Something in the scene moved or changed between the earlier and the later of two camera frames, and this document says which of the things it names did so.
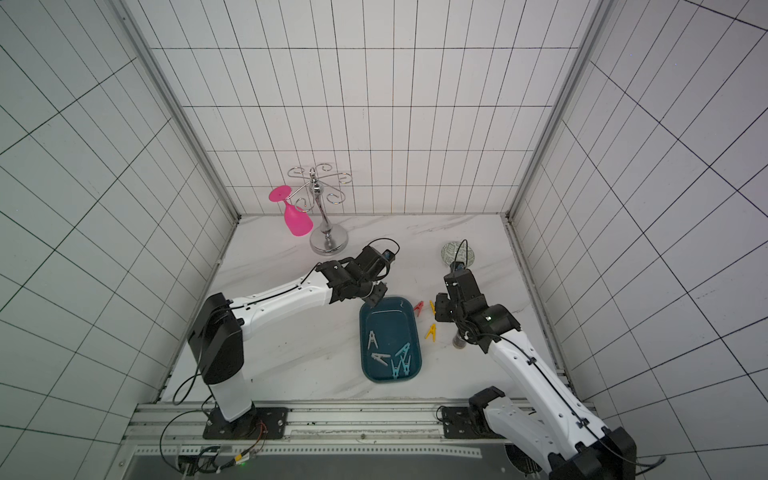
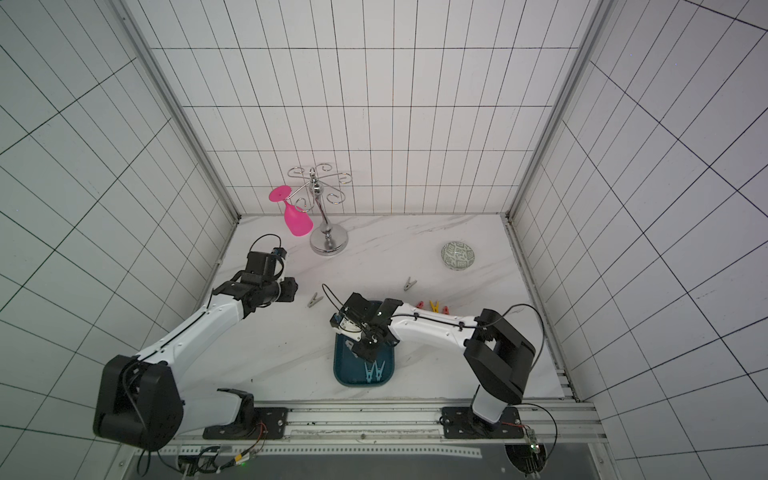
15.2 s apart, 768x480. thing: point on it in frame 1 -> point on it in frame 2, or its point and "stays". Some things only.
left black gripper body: [366, 290] -> [281, 292]
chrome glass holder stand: [326, 238] stays
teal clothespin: [404, 350] -> [378, 371]
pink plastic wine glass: [296, 219] stays
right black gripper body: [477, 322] -> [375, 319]
